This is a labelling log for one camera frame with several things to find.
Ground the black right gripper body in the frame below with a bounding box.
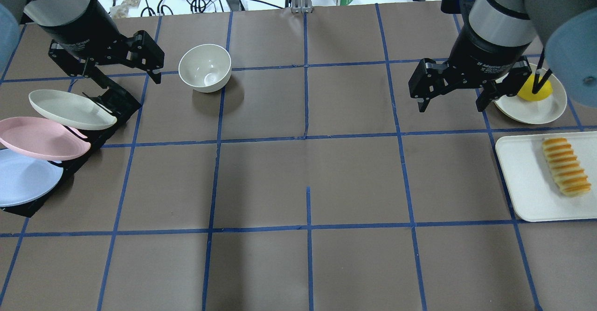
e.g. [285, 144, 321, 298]
[445, 22, 531, 88]

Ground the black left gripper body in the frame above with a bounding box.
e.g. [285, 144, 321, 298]
[48, 4, 140, 67]

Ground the striped bread roll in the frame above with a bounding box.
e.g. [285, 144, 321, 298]
[541, 137, 591, 198]

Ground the light blue plate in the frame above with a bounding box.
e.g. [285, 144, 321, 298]
[0, 149, 63, 207]

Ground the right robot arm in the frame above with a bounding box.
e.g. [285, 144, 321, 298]
[409, 0, 597, 112]

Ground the round white plate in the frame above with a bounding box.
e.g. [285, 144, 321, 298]
[494, 75, 567, 124]

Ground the white plate in rack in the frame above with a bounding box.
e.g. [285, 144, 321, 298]
[28, 89, 117, 131]

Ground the black plate rack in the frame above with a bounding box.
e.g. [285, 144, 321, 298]
[1, 89, 141, 217]

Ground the pink plate in rack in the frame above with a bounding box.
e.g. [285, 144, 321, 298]
[0, 117, 91, 161]

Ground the yellow lemon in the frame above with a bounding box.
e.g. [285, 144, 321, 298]
[516, 74, 554, 102]

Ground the white ceramic bowl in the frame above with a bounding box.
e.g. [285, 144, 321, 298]
[178, 44, 232, 93]

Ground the white rectangular tray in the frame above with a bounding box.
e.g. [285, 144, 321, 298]
[495, 131, 597, 222]

